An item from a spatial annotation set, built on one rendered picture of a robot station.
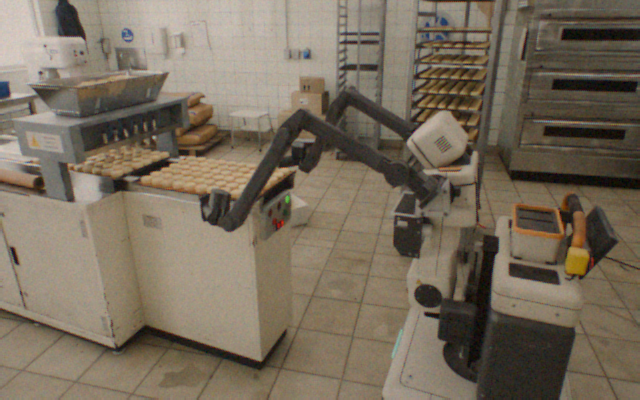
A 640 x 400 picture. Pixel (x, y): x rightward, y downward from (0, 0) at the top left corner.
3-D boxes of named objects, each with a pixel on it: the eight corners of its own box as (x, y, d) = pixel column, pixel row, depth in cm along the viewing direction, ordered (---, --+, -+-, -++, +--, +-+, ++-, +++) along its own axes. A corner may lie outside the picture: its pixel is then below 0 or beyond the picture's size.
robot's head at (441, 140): (472, 137, 158) (446, 105, 158) (467, 153, 140) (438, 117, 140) (440, 160, 165) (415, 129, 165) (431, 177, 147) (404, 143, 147)
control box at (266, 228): (259, 239, 183) (257, 209, 178) (285, 217, 204) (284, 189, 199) (266, 241, 182) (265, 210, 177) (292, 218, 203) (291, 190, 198)
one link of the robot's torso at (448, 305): (475, 314, 179) (483, 262, 170) (470, 361, 155) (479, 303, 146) (411, 300, 188) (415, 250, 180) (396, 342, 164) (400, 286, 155)
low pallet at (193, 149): (115, 152, 547) (113, 144, 543) (150, 136, 621) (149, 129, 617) (203, 158, 525) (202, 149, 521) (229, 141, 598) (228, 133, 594)
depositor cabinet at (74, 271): (-44, 302, 258) (-93, 169, 228) (63, 247, 320) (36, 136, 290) (119, 363, 213) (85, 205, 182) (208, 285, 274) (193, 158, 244)
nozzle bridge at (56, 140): (31, 194, 194) (11, 119, 182) (148, 151, 256) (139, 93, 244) (85, 206, 182) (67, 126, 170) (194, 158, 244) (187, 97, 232)
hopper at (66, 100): (33, 116, 188) (25, 83, 183) (131, 96, 236) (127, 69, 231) (82, 121, 178) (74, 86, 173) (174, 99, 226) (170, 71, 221)
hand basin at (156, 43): (175, 108, 622) (165, 27, 583) (160, 113, 587) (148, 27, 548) (115, 105, 644) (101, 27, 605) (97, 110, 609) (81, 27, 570)
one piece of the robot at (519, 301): (540, 351, 195) (578, 176, 165) (550, 458, 148) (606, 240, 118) (462, 333, 206) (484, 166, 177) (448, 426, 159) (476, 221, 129)
